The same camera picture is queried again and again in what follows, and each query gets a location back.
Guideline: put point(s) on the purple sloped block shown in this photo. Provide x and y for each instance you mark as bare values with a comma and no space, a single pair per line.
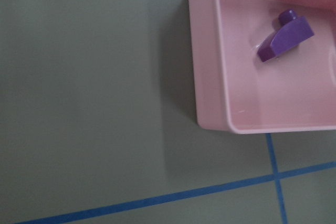
293,31

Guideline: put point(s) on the pink plastic box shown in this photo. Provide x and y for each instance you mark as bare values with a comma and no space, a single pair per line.
237,92

